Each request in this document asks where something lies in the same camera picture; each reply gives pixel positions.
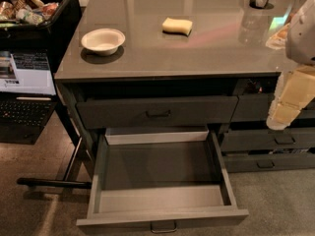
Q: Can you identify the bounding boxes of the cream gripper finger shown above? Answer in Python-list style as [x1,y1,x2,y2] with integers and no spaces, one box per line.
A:
[267,102,300,126]
[280,66,315,108]

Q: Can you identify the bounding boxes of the yellow sponge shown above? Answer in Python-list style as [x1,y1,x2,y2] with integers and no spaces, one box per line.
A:
[162,18,193,35]

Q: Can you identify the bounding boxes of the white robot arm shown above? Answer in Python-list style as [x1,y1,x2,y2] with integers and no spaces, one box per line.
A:
[266,0,315,131]

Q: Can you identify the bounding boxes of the grey middle right drawer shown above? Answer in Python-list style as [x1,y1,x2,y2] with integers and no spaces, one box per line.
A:
[220,128,315,152]

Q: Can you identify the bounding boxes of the grey bottom right drawer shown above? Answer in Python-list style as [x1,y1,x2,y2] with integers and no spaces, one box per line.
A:
[223,152,315,173]

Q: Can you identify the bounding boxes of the open grey bottom drawer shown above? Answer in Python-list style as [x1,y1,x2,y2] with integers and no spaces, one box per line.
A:
[77,132,249,236]

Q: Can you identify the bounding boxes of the white middle drawer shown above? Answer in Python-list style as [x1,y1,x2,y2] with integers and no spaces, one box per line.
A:
[104,126,209,146]

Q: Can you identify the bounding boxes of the grey top left drawer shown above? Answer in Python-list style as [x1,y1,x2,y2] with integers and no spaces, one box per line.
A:
[76,96,238,129]

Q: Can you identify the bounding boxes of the white paper bowl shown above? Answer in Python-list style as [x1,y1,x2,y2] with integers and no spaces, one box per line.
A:
[81,29,125,56]

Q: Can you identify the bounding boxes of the black stand leg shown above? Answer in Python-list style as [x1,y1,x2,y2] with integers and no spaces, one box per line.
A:
[17,139,94,189]

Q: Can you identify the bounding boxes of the black plastic bin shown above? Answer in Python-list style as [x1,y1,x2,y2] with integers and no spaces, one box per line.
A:
[0,0,82,49]

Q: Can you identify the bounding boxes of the open black laptop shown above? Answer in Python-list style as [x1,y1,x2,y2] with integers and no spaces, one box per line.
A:
[0,51,57,145]

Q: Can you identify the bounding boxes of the snack packets in bin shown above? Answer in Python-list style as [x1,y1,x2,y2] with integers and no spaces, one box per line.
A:
[0,0,59,27]

